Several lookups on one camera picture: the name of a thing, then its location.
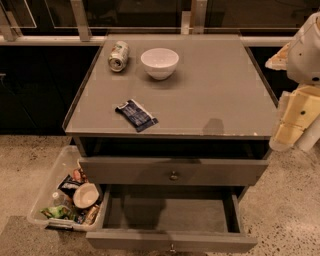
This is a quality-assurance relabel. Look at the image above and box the silver soda can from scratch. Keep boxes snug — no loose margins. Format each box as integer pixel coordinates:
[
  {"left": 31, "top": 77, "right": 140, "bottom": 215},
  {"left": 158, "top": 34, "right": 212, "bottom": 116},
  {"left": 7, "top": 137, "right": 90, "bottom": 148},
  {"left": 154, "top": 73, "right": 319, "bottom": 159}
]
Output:
[{"left": 108, "top": 41, "right": 130, "bottom": 72}]

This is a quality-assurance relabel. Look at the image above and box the white bowl in bin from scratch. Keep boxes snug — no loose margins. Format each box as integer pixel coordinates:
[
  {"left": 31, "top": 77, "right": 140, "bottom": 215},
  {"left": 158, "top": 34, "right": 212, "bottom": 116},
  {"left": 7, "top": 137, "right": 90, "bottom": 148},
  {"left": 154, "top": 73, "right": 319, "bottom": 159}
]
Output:
[{"left": 73, "top": 183, "right": 99, "bottom": 209}]

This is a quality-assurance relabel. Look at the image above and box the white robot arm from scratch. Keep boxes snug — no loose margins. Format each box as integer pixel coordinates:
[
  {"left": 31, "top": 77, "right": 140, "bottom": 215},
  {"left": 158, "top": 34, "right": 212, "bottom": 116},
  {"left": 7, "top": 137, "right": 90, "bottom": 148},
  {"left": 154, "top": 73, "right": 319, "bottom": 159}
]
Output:
[{"left": 265, "top": 12, "right": 320, "bottom": 151}]

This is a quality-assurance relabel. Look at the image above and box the clear plastic storage bin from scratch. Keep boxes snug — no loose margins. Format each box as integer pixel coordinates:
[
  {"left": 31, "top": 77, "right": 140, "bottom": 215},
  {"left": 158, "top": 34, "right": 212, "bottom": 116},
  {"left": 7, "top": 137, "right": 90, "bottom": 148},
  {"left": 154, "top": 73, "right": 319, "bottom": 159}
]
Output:
[{"left": 27, "top": 145, "right": 108, "bottom": 232}]

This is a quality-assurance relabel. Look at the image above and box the clear plastic bottle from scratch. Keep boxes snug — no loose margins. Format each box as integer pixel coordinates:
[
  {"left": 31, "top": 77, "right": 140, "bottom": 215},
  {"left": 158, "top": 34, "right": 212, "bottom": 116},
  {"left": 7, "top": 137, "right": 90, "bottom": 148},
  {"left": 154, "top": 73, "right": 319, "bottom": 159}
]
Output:
[{"left": 52, "top": 192, "right": 72, "bottom": 208}]

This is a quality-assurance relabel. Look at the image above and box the red snack packet in bin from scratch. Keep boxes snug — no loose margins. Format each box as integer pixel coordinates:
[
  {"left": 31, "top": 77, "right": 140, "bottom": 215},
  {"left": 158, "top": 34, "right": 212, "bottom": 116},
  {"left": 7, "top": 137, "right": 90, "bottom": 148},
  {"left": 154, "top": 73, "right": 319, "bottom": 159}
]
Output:
[{"left": 73, "top": 168, "right": 88, "bottom": 183}]

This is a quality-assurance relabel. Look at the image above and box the black snack bag in bin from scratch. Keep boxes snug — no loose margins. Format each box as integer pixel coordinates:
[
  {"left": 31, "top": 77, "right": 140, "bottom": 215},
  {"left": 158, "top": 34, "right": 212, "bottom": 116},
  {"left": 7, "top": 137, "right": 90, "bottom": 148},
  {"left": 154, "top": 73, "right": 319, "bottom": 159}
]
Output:
[{"left": 58, "top": 175, "right": 81, "bottom": 198}]

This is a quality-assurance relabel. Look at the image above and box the grey upper drawer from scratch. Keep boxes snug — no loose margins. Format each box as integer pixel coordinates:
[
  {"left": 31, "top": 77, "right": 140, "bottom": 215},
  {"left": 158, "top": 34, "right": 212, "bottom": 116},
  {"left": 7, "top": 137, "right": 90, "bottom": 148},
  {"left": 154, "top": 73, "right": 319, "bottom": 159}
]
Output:
[{"left": 79, "top": 157, "right": 268, "bottom": 186}]

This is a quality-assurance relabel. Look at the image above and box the brown can in bin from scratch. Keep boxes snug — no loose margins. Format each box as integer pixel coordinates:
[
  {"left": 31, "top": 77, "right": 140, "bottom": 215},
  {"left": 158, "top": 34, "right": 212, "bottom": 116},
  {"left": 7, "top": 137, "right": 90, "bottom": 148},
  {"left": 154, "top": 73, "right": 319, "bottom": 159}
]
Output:
[{"left": 83, "top": 205, "right": 100, "bottom": 225}]

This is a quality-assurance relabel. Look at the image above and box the grey drawer cabinet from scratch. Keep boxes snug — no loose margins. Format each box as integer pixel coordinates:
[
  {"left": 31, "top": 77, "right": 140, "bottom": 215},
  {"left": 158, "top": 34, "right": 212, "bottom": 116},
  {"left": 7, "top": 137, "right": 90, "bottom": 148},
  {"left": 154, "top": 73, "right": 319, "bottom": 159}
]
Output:
[{"left": 62, "top": 33, "right": 279, "bottom": 201}]

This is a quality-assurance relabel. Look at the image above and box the metal railing frame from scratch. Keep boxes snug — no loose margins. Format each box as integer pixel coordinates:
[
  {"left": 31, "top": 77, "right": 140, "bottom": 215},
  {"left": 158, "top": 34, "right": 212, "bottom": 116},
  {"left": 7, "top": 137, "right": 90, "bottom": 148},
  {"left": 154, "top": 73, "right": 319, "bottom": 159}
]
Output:
[{"left": 0, "top": 0, "right": 320, "bottom": 47}]

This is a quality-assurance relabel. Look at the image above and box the grey open middle drawer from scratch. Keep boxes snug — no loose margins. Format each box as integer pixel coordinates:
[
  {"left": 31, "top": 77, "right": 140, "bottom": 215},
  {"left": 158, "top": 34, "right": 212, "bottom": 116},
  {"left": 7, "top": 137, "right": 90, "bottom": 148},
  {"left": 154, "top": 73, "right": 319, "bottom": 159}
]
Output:
[{"left": 86, "top": 185, "right": 257, "bottom": 253}]

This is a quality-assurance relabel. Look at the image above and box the white ceramic bowl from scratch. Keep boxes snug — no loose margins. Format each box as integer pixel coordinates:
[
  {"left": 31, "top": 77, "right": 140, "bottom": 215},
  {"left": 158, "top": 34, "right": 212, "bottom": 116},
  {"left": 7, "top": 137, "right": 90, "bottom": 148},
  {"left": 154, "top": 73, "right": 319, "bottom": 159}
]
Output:
[{"left": 140, "top": 48, "right": 179, "bottom": 80}]

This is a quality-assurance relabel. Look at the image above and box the blue snack packet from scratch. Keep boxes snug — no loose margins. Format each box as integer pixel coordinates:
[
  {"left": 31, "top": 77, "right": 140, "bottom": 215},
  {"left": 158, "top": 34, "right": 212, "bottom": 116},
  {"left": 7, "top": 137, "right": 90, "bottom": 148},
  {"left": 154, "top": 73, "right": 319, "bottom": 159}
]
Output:
[{"left": 115, "top": 99, "right": 158, "bottom": 132}]

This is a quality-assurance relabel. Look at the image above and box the green snack bag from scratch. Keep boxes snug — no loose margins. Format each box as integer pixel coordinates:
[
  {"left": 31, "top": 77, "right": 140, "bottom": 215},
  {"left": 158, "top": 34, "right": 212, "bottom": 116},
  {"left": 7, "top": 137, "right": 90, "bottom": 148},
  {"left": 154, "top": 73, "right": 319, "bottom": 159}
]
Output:
[{"left": 40, "top": 205, "right": 75, "bottom": 220}]

